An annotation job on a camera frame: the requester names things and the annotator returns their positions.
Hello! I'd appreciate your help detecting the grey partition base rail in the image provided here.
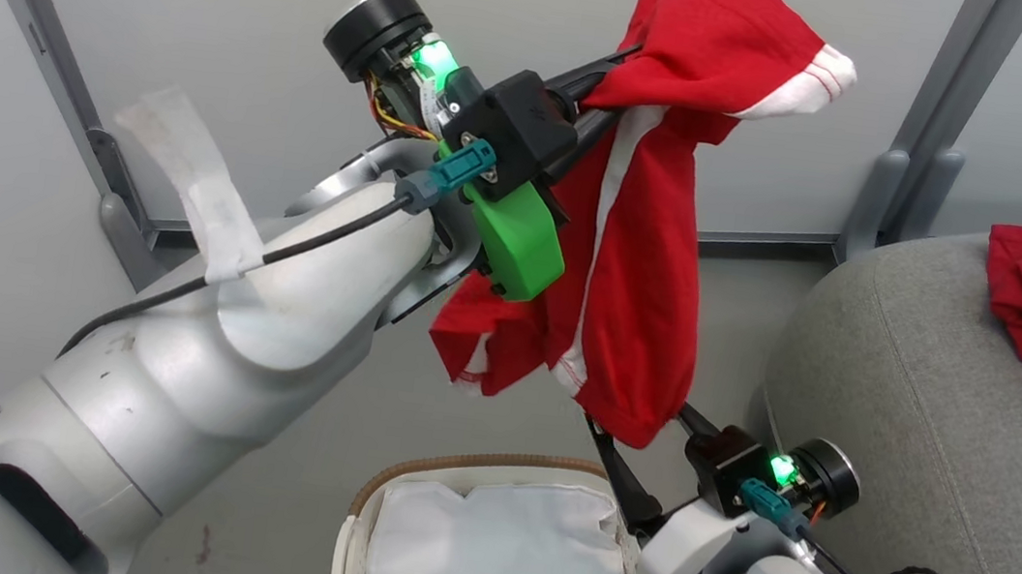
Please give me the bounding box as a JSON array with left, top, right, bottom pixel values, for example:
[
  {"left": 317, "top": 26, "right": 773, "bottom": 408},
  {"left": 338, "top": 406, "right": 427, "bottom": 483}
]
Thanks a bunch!
[{"left": 149, "top": 151, "right": 845, "bottom": 316}]

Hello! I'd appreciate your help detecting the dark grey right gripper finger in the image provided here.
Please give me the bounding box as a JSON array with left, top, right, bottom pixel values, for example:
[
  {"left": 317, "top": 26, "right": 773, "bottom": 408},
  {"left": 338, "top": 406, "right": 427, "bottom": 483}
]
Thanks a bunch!
[
  {"left": 572, "top": 413, "right": 678, "bottom": 538},
  {"left": 674, "top": 402, "right": 723, "bottom": 443}
]

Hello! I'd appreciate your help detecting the teal left arm cable connector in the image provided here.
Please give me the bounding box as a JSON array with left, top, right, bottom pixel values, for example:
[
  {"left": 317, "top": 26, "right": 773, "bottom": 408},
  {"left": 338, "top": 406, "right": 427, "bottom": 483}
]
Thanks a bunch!
[{"left": 392, "top": 130, "right": 501, "bottom": 224}]

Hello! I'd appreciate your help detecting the white basket liner cloth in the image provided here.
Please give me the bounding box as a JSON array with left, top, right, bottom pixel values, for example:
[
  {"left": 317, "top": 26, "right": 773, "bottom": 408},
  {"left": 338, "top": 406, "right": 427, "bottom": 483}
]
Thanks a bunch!
[{"left": 364, "top": 461, "right": 650, "bottom": 574}]

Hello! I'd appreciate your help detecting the teal arm cable connector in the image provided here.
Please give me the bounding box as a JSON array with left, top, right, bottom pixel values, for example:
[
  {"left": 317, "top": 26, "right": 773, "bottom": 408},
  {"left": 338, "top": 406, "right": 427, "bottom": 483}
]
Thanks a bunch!
[
  {"left": 735, "top": 476, "right": 815, "bottom": 545},
  {"left": 392, "top": 130, "right": 501, "bottom": 224}
]

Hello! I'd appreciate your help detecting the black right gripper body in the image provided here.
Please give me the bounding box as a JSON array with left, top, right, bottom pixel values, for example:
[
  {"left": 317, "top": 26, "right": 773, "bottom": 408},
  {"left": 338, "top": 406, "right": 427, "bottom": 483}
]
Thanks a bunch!
[{"left": 676, "top": 421, "right": 867, "bottom": 534}]

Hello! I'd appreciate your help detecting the laundry basket with white liner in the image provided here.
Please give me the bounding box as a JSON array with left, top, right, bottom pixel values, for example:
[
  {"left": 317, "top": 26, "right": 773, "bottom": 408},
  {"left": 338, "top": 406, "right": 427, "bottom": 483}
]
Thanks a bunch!
[{"left": 330, "top": 431, "right": 684, "bottom": 574}]

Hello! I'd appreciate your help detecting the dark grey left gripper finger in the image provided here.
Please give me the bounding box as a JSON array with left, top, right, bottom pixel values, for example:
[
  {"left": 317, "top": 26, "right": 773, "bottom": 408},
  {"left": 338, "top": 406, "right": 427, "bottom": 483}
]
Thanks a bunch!
[
  {"left": 541, "top": 34, "right": 646, "bottom": 116},
  {"left": 538, "top": 100, "right": 623, "bottom": 195}
]

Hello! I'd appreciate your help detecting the white tape strip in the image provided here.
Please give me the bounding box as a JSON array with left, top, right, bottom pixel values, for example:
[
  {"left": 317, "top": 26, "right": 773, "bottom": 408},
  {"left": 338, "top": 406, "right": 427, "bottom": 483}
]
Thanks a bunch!
[{"left": 96, "top": 81, "right": 287, "bottom": 289}]

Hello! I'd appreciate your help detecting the grey fabric sofa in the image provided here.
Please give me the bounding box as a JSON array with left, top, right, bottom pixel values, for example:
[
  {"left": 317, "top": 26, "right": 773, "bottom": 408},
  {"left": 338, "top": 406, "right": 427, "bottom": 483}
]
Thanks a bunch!
[{"left": 735, "top": 189, "right": 1022, "bottom": 574}]

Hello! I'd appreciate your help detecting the teal right arm cable connector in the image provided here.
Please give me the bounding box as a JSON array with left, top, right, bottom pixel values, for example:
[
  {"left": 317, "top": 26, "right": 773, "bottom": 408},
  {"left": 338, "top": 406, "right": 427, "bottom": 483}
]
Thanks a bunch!
[{"left": 735, "top": 476, "right": 815, "bottom": 545}]

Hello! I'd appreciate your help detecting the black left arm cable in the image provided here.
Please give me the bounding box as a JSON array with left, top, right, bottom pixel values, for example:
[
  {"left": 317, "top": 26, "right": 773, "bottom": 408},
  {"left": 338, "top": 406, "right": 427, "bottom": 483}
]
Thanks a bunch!
[{"left": 57, "top": 147, "right": 417, "bottom": 398}]

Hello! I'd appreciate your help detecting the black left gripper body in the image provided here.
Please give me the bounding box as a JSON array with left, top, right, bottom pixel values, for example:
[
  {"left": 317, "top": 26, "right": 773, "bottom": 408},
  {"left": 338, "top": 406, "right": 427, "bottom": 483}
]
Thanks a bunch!
[{"left": 305, "top": 0, "right": 595, "bottom": 212}]

